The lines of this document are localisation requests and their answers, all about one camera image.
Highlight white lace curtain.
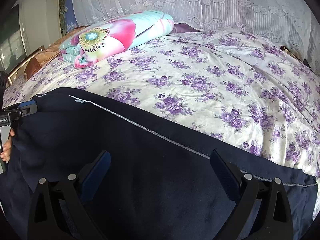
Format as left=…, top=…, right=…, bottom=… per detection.
left=72, top=0, right=319, bottom=68

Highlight blue patterned cloth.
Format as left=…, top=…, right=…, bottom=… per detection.
left=65, top=0, right=78, bottom=33

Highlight purple floral bed sheet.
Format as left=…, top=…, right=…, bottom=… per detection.
left=4, top=30, right=319, bottom=177

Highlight wooden bed frame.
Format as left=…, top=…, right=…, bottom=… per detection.
left=7, top=46, right=44, bottom=86

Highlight dark navy pants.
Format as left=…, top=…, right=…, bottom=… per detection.
left=1, top=88, right=318, bottom=239

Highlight folded colourful floral quilt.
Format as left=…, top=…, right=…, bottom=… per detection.
left=59, top=11, right=174, bottom=69

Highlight person's left hand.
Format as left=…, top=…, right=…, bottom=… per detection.
left=1, top=129, right=15, bottom=163

